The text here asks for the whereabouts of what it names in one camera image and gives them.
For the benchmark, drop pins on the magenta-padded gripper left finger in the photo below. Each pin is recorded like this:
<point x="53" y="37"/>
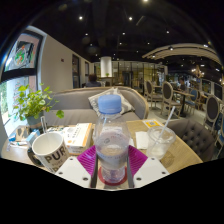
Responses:
<point x="72" y="170"/>

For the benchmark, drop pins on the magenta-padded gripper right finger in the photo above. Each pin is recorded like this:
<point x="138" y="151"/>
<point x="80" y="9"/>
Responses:
<point x="150" y="170"/>

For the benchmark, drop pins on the clear blue-capped water bottle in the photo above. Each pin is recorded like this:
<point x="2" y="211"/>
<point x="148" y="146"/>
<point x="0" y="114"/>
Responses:
<point x="111" y="140"/>

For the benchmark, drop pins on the clear plastic cup with lid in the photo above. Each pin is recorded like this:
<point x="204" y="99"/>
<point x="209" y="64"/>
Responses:
<point x="160" y="145"/>

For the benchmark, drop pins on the white mug with black lettering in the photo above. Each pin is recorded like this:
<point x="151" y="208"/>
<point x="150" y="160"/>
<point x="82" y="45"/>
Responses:
<point x="50" y="151"/>

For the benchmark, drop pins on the white paper napkin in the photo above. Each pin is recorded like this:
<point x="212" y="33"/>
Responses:
<point x="141" y="140"/>

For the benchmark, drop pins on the white and orange box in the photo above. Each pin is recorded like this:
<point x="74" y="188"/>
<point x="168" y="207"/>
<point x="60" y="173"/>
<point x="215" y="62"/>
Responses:
<point x="77" y="136"/>

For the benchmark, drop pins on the flat round red coaster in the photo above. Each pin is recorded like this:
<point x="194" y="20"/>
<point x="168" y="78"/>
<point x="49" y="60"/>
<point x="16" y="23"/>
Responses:
<point x="113" y="183"/>

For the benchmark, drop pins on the yellow table sticker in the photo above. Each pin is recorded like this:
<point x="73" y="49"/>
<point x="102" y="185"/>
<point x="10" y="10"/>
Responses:
<point x="152" y="123"/>

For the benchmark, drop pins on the clear drinking straw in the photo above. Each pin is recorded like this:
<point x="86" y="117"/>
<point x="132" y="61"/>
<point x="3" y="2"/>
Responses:
<point x="168" y="120"/>

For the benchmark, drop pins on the dark tufted armchair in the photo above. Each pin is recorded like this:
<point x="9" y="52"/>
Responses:
<point x="195" y="136"/>

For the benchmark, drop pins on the grey curved sofa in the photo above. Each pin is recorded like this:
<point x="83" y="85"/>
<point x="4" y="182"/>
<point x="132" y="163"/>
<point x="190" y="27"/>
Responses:
<point x="71" y="105"/>

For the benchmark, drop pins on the grey patterned cushion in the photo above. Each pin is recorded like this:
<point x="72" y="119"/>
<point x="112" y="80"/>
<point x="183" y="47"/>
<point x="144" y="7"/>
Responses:
<point x="126" y="103"/>

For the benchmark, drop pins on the green potted plant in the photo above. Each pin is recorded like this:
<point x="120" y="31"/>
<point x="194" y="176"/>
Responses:
<point x="33" y="105"/>

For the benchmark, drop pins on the group of wooden dining chairs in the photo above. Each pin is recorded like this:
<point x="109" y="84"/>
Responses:
<point x="168" y="95"/>

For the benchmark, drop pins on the wooden dining table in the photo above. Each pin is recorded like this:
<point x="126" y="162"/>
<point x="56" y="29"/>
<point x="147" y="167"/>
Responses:
<point x="184" y="95"/>

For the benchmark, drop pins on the person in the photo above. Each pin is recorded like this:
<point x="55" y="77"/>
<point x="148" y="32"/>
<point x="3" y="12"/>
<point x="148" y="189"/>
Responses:
<point x="93" y="81"/>

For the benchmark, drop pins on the gold chandelier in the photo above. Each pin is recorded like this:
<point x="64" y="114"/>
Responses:
<point x="198" y="71"/>

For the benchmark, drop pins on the framed window poster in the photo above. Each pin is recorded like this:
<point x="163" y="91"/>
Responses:
<point x="22" y="51"/>

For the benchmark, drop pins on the group of ceiling spotlights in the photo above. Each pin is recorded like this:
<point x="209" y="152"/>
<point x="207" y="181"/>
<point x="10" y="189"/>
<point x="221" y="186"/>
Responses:
<point x="130" y="18"/>

